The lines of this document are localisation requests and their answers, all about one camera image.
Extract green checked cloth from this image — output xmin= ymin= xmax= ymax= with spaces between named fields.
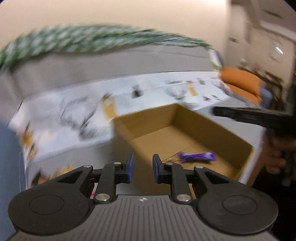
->
xmin=0 ymin=24 xmax=214 ymax=75

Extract cardboard box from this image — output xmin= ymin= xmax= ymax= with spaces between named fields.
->
xmin=113 ymin=103 xmax=265 ymax=200

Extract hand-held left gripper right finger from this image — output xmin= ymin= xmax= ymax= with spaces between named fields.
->
xmin=152 ymin=153 xmax=241 ymax=205

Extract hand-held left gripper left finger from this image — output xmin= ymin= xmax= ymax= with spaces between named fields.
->
xmin=50 ymin=154 xmax=135 ymax=205

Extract person's right hand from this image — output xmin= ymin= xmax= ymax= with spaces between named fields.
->
xmin=262 ymin=136 xmax=289 ymax=175

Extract purple snack packet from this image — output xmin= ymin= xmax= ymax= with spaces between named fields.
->
xmin=179 ymin=152 xmax=216 ymax=163

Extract orange cushion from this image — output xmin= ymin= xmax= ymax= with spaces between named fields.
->
xmin=220 ymin=67 xmax=262 ymax=93
xmin=228 ymin=85 xmax=263 ymax=105

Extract grey deer printed blanket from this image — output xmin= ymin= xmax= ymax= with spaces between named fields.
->
xmin=0 ymin=45 xmax=234 ymax=193

